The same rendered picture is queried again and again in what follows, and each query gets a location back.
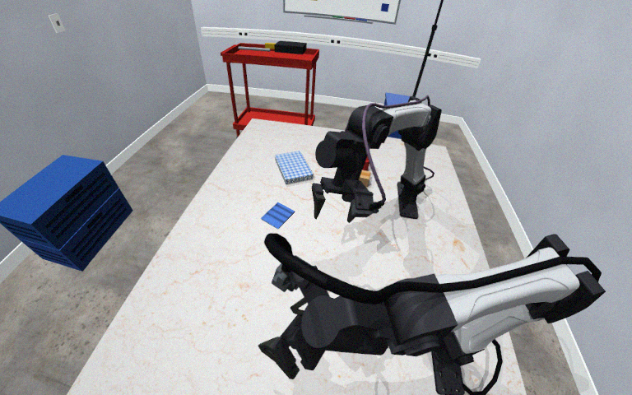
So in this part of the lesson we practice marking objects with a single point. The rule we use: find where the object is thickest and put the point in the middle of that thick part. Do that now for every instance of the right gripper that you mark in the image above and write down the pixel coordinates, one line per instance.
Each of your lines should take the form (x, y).
(347, 183)

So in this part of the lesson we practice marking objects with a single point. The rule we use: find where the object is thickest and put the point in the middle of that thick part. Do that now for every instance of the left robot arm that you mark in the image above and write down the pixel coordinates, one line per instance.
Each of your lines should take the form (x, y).
(426, 321)

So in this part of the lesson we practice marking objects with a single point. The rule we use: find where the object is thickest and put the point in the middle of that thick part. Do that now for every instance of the brown cardboard box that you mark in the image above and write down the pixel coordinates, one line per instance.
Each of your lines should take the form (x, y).
(364, 177)

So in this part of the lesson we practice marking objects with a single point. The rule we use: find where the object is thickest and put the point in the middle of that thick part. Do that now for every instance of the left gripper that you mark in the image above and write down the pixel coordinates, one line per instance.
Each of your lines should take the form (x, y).
(278, 349)

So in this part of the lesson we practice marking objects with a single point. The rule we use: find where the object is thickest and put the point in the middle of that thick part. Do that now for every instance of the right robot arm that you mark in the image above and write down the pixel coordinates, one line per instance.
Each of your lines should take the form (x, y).
(344, 148)

